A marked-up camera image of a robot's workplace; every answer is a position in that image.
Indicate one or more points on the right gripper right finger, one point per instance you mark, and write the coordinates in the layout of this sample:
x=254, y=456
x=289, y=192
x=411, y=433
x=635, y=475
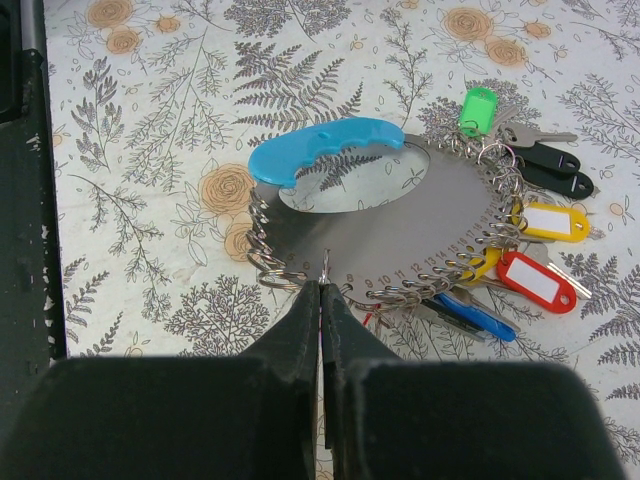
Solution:
x=390, y=418

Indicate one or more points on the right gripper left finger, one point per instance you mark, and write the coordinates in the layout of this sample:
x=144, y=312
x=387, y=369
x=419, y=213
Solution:
x=248, y=416

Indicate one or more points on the metal key organizer disc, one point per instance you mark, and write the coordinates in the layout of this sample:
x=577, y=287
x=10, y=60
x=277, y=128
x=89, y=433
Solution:
x=396, y=254

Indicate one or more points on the blue key tag on disc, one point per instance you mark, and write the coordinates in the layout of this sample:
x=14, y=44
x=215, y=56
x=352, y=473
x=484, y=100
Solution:
x=478, y=317

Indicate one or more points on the red key tag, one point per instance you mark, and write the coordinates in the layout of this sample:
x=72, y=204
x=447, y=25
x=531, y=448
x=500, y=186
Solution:
x=536, y=282

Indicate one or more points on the yellow key tag on disc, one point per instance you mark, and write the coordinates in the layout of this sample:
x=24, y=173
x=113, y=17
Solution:
x=545, y=222

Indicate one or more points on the black key fob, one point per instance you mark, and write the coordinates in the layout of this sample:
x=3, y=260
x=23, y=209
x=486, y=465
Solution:
x=575, y=185
x=548, y=159

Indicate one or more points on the silver key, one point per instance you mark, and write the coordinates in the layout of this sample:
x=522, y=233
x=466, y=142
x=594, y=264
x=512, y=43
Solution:
x=520, y=135

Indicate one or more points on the green key tag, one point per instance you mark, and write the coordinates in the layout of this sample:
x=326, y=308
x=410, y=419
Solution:
x=478, y=111

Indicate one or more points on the floral table mat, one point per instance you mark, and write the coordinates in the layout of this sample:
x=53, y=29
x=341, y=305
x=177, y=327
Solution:
x=156, y=106

